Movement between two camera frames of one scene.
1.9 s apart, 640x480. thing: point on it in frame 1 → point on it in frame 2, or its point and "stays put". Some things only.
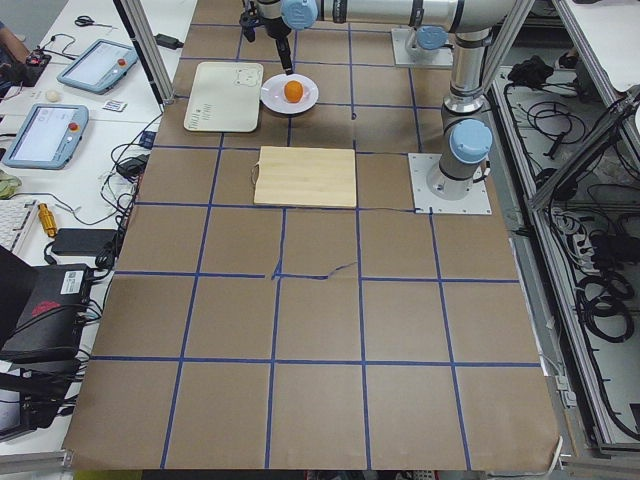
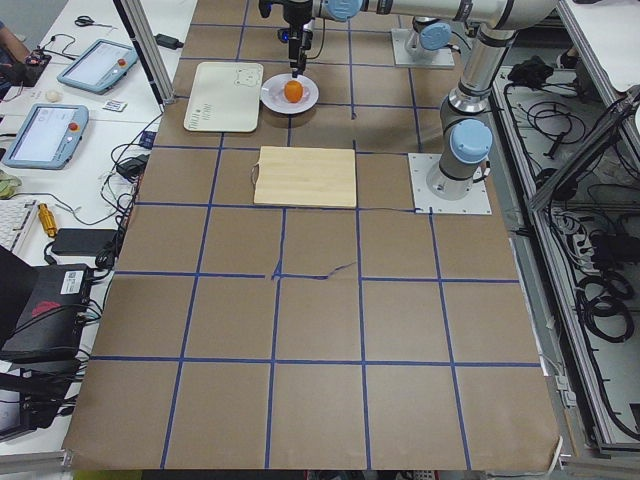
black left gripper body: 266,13 → 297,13
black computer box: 50,317 stays put
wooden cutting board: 305,176 stays put
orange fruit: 293,91 stays put
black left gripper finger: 285,54 → 294,49
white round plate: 273,94 stays put
